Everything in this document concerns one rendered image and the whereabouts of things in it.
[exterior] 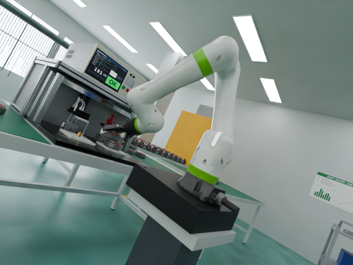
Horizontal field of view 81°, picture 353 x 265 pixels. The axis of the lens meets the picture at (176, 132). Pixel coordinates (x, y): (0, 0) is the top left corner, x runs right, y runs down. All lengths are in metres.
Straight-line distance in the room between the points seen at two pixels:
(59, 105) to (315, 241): 5.59
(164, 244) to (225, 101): 0.64
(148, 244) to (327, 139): 5.70
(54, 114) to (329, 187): 5.60
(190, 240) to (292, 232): 5.38
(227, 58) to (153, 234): 0.73
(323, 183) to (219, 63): 5.29
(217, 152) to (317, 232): 5.28
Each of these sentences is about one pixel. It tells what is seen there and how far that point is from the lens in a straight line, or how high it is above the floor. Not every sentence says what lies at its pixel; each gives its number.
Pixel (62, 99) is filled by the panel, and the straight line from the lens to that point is 1.49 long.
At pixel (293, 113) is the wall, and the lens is 6.49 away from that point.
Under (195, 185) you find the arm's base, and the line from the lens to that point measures 0.77.
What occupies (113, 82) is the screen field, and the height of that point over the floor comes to 1.17.
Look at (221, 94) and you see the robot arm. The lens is 1.01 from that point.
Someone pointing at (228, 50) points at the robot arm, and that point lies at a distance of 0.91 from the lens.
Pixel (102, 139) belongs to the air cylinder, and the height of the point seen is 0.80.
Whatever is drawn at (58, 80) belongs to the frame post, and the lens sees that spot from 1.30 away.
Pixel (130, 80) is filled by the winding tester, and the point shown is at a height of 1.25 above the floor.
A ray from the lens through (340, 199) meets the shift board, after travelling 5.97.
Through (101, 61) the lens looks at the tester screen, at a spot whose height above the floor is 1.24.
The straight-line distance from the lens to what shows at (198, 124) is 5.00.
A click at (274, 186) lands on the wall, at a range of 6.05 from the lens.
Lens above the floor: 0.94
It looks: 4 degrees up
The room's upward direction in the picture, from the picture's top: 25 degrees clockwise
